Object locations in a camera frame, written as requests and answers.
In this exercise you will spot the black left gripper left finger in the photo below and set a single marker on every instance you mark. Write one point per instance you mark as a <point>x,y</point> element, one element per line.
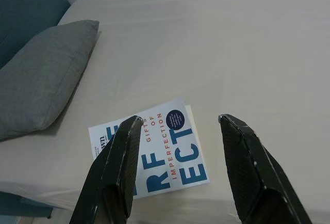
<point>111,177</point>

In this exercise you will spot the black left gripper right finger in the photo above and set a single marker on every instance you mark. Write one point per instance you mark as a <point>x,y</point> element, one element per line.
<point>252,177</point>

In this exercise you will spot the white book with blue letters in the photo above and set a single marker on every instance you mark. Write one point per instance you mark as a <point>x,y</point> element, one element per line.
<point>185,141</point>

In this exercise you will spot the grey pillow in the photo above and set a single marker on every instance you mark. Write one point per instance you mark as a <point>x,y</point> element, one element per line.
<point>43,79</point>

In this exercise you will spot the dark blue bed base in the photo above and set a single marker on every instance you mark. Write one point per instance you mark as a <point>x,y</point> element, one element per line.
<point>20,206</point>

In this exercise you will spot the mattress with beige sheet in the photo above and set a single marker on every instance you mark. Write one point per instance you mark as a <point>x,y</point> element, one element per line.
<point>206,66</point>

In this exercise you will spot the blue fabric headboard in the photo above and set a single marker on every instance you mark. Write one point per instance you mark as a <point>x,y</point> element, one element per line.
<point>25,7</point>

